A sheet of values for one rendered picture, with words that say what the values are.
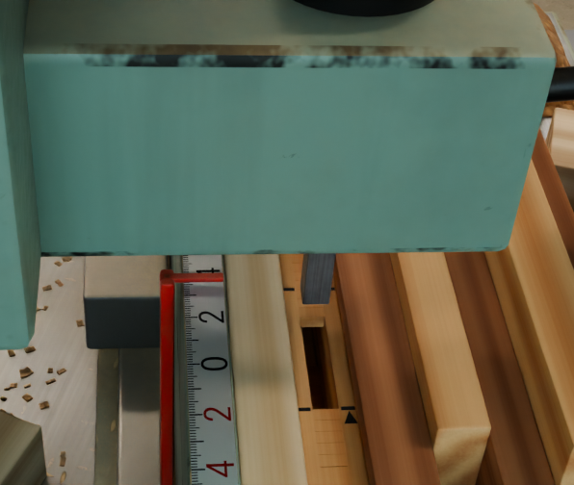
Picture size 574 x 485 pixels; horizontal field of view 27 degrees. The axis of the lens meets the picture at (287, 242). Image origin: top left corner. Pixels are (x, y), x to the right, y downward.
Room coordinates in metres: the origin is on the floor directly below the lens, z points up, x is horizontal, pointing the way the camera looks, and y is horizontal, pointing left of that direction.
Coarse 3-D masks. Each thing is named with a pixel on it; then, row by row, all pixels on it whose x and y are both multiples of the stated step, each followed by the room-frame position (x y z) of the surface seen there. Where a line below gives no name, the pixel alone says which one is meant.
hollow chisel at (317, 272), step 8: (304, 256) 0.29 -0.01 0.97; (312, 256) 0.28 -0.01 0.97; (320, 256) 0.29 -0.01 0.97; (328, 256) 0.29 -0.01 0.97; (304, 264) 0.29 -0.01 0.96; (312, 264) 0.28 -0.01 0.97; (320, 264) 0.29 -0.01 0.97; (328, 264) 0.29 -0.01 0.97; (304, 272) 0.29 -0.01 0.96; (312, 272) 0.28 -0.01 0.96; (320, 272) 0.29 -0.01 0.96; (328, 272) 0.29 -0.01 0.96; (304, 280) 0.29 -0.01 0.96; (312, 280) 0.29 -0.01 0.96; (320, 280) 0.29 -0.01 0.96; (328, 280) 0.29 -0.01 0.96; (304, 288) 0.28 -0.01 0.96; (312, 288) 0.29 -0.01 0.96; (320, 288) 0.29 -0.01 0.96; (328, 288) 0.29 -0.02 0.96; (304, 296) 0.28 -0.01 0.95; (312, 296) 0.29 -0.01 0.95; (320, 296) 0.29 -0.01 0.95; (328, 296) 0.29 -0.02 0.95
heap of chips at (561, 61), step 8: (536, 8) 0.54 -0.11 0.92; (544, 16) 0.53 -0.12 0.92; (544, 24) 0.52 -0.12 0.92; (552, 24) 0.53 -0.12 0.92; (552, 32) 0.52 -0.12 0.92; (552, 40) 0.51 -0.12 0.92; (560, 40) 0.51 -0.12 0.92; (560, 48) 0.51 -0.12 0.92; (560, 56) 0.50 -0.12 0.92; (560, 64) 0.49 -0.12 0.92; (568, 64) 0.52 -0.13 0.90; (552, 104) 0.48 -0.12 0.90; (560, 104) 0.48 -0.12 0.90; (568, 104) 0.49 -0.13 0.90; (544, 112) 0.48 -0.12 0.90; (552, 112) 0.48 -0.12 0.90
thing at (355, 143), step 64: (64, 0) 0.27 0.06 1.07; (128, 0) 0.27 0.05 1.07; (192, 0) 0.27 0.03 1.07; (256, 0) 0.28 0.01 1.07; (448, 0) 0.28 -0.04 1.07; (512, 0) 0.29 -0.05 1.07; (64, 64) 0.24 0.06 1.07; (128, 64) 0.25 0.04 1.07; (192, 64) 0.25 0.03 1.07; (256, 64) 0.25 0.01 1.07; (320, 64) 0.25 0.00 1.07; (384, 64) 0.26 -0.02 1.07; (448, 64) 0.26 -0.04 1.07; (512, 64) 0.26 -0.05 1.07; (64, 128) 0.24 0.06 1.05; (128, 128) 0.25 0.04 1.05; (192, 128) 0.25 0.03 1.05; (256, 128) 0.25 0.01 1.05; (320, 128) 0.25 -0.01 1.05; (384, 128) 0.26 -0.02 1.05; (448, 128) 0.26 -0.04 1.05; (512, 128) 0.26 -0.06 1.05; (64, 192) 0.24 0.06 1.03; (128, 192) 0.25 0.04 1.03; (192, 192) 0.25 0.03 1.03; (256, 192) 0.25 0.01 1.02; (320, 192) 0.25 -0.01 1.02; (384, 192) 0.26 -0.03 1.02; (448, 192) 0.26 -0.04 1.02; (512, 192) 0.26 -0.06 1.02; (64, 256) 0.24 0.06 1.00
